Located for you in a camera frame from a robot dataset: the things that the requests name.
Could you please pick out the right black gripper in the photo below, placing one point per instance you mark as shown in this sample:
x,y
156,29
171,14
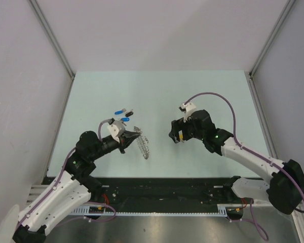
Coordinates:
x,y
177,125

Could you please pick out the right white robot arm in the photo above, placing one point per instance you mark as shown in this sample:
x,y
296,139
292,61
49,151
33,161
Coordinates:
x,y
283,183

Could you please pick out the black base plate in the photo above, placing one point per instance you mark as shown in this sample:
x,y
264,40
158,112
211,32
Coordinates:
x,y
183,195

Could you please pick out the left aluminium frame post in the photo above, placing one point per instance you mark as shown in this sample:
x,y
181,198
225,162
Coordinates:
x,y
43,21

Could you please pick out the metal disc with keyrings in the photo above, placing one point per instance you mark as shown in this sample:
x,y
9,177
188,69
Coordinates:
x,y
142,142

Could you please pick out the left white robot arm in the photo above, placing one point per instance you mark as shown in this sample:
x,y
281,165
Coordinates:
x,y
73,186

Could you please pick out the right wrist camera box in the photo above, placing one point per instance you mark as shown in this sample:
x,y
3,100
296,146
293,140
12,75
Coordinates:
x,y
188,109

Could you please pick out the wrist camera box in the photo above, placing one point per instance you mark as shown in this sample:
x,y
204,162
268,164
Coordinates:
x,y
188,109
116,128

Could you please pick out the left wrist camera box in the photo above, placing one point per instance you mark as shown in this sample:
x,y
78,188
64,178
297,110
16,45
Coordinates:
x,y
116,128

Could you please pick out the right aluminium frame post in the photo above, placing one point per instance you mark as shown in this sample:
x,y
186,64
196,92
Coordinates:
x,y
273,35

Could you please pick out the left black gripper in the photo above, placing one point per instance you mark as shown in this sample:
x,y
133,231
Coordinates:
x,y
129,136

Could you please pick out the blue tag key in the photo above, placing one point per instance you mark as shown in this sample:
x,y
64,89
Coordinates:
x,y
124,120
120,111

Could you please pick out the yellow tag key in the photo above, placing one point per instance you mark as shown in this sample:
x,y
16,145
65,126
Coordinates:
x,y
181,137

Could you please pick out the white slotted cable duct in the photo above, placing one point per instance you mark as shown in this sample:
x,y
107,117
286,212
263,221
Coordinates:
x,y
95,211

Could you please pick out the aluminium frame post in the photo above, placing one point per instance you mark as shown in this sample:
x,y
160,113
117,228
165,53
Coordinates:
x,y
273,35
43,21

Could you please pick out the black tag key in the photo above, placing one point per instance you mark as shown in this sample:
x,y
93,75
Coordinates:
x,y
129,113

